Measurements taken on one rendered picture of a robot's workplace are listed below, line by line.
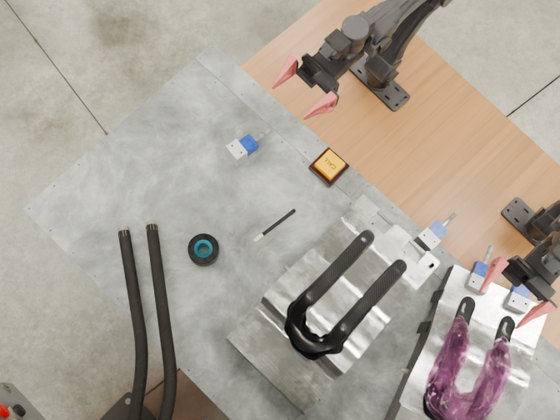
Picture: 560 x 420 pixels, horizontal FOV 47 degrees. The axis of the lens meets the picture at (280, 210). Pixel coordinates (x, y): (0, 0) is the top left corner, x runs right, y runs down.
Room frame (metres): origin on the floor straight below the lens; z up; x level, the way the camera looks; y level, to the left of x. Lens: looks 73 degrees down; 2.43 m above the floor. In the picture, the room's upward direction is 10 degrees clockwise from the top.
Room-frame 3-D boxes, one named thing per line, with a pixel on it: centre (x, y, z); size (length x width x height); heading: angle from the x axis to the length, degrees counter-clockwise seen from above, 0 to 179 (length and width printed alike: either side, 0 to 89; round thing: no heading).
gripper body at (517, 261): (0.34, -0.53, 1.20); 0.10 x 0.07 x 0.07; 53
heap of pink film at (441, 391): (0.14, -0.51, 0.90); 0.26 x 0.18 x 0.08; 163
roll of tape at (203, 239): (0.34, 0.18, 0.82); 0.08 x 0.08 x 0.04
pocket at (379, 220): (0.48, -0.26, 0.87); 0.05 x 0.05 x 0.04; 56
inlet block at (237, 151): (0.65, 0.11, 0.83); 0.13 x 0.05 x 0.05; 138
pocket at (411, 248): (0.42, -0.35, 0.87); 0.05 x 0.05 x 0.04; 56
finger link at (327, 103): (0.62, -0.03, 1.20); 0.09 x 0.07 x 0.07; 143
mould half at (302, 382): (0.26, -0.17, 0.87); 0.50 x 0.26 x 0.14; 146
